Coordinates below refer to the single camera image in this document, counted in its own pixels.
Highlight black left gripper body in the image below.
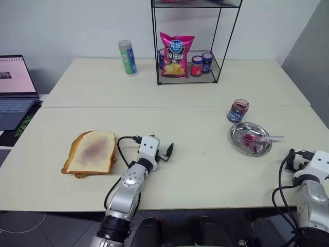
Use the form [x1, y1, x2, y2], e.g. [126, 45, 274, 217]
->
[150, 133, 170, 163]

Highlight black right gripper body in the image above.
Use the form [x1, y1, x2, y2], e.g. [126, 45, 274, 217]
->
[284, 148, 315, 173]

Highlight toast bread slices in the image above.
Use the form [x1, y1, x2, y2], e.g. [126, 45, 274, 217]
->
[63, 130, 116, 176]

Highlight open blue-label jam jar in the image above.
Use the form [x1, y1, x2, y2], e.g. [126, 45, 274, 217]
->
[227, 98, 250, 123]

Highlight red jam jar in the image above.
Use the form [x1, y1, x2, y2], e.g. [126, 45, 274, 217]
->
[190, 55, 204, 77]

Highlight blue jam jar pink lid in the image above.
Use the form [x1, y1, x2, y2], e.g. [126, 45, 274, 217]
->
[201, 52, 214, 75]

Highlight white plastic spoon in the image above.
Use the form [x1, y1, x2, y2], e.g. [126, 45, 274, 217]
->
[241, 134, 285, 145]

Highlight round steel plate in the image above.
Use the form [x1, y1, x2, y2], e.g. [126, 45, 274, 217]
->
[229, 121, 273, 158]

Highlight dark rounded shape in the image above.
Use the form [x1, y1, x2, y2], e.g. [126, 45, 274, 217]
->
[184, 215, 233, 247]

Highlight pink potato chips bag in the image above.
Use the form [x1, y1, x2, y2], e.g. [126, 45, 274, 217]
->
[159, 31, 195, 79]

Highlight green blue cylinder can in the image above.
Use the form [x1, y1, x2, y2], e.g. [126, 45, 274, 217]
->
[117, 40, 139, 78]

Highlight black green desk mat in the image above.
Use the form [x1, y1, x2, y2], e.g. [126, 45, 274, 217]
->
[0, 100, 43, 148]

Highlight grey keyboard corner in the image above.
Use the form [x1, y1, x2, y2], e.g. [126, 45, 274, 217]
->
[0, 147, 12, 168]

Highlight grey open laptop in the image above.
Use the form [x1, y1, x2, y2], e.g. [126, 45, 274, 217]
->
[0, 54, 41, 132]

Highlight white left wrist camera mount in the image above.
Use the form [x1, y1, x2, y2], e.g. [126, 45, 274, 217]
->
[138, 135, 161, 168]

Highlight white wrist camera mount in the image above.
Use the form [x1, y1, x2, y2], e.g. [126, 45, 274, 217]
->
[138, 135, 161, 168]
[305, 150, 329, 181]

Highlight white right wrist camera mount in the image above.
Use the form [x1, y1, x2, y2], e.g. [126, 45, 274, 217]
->
[305, 150, 329, 181]

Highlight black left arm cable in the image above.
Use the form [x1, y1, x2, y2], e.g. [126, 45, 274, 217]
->
[103, 135, 143, 210]

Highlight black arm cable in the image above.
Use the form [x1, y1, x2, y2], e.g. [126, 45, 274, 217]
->
[103, 135, 143, 210]
[271, 153, 305, 234]

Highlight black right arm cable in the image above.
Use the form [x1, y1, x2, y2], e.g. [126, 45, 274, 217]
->
[271, 153, 305, 234]

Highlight black wire shelf rack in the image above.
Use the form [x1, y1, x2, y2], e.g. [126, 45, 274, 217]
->
[150, 0, 244, 86]

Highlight white floor cable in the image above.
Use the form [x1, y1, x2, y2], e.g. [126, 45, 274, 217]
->
[0, 213, 47, 233]

